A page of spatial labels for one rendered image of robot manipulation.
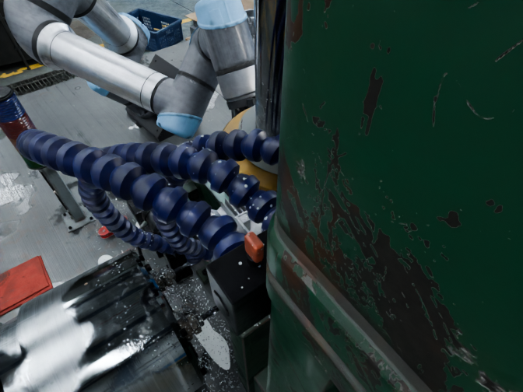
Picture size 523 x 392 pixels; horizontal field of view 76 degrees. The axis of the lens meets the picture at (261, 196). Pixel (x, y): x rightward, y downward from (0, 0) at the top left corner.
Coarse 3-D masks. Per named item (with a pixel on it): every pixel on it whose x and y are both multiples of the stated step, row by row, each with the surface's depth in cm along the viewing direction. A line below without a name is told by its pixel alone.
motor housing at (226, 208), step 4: (228, 200) 66; (224, 204) 66; (228, 204) 64; (220, 208) 65; (224, 208) 64; (228, 208) 65; (232, 208) 63; (236, 208) 64; (240, 208) 62; (244, 208) 63; (220, 212) 65; (224, 212) 65; (228, 212) 63; (232, 212) 64; (236, 212) 62; (240, 212) 63; (232, 216) 62; (200, 240) 69; (212, 260) 67
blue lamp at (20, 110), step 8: (16, 96) 71; (0, 104) 68; (8, 104) 69; (16, 104) 70; (0, 112) 69; (8, 112) 69; (16, 112) 71; (24, 112) 73; (0, 120) 70; (8, 120) 70
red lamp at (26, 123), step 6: (24, 114) 73; (18, 120) 71; (24, 120) 73; (30, 120) 75; (0, 126) 72; (6, 126) 71; (12, 126) 71; (18, 126) 72; (24, 126) 73; (30, 126) 75; (6, 132) 72; (12, 132) 72; (18, 132) 73; (12, 138) 74
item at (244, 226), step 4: (244, 212) 57; (236, 216) 56; (240, 216) 56; (236, 220) 57; (240, 220) 56; (244, 220) 56; (248, 220) 56; (240, 224) 55; (244, 224) 56; (248, 224) 57; (252, 224) 59; (256, 224) 59; (260, 224) 59; (240, 228) 56; (244, 228) 55; (248, 228) 58; (252, 228) 58; (256, 228) 58; (260, 228) 58; (240, 232) 57; (244, 232) 55; (248, 232) 54; (256, 232) 58; (260, 232) 58
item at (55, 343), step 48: (96, 288) 46; (144, 288) 46; (0, 336) 44; (48, 336) 41; (96, 336) 42; (144, 336) 43; (192, 336) 52; (48, 384) 39; (96, 384) 40; (144, 384) 43; (192, 384) 48
